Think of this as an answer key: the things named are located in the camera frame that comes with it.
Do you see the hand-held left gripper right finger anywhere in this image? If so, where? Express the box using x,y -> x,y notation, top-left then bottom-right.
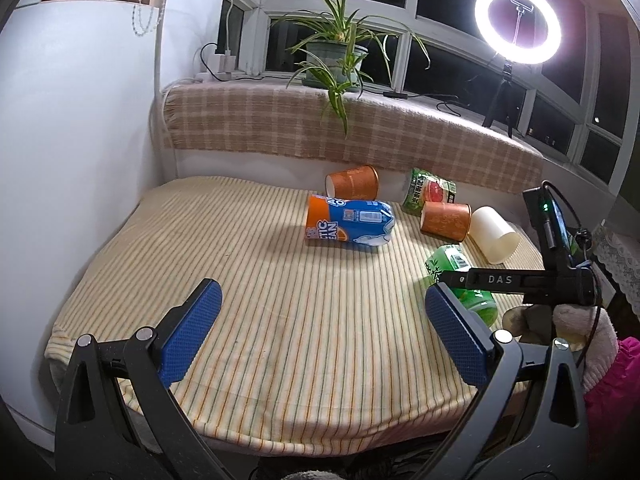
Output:
424,281 -> 591,480

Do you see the magenta clothing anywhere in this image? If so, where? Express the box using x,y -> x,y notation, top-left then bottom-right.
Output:
582,336 -> 640,467

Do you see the orange paper cup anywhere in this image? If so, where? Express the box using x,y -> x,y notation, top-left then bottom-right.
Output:
420,201 -> 473,241
325,165 -> 381,201

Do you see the white cable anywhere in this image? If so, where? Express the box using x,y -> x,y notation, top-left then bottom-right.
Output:
164,0 -> 236,56

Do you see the potted spider plant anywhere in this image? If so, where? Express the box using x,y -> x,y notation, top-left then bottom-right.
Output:
270,0 -> 432,137

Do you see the person's right hand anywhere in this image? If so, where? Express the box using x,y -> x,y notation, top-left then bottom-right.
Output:
502,304 -> 554,344

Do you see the black cable with inline switch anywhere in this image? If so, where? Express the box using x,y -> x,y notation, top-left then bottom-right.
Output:
360,87 -> 482,112

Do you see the pink fuzzy sleeved forearm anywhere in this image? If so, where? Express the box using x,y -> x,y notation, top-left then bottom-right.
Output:
550,303 -> 622,392

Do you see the white window frame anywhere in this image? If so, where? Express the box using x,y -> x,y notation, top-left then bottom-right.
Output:
218,0 -> 640,196

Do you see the cream plain cup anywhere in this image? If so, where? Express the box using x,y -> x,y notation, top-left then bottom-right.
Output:
468,206 -> 521,266

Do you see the ring light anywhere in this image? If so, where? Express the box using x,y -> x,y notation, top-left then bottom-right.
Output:
473,0 -> 563,66

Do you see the white cabinet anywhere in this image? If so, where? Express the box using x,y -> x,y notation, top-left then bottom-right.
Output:
0,0 -> 167,453

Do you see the striped blanket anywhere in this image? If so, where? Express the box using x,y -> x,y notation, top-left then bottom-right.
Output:
44,176 -> 546,455

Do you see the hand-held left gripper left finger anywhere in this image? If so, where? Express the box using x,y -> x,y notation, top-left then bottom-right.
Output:
54,277 -> 224,480

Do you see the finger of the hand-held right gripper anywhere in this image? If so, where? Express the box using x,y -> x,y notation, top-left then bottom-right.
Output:
439,267 -> 552,294

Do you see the black tripod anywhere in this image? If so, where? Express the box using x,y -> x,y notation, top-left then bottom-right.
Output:
481,55 -> 517,139

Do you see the lace cloth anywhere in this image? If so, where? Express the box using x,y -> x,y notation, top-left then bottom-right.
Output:
592,219 -> 640,302

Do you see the plaid cloth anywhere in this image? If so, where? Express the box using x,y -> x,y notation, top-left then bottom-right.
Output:
162,80 -> 546,197

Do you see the blue orange drink carton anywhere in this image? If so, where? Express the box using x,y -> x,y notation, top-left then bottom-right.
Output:
305,194 -> 396,251

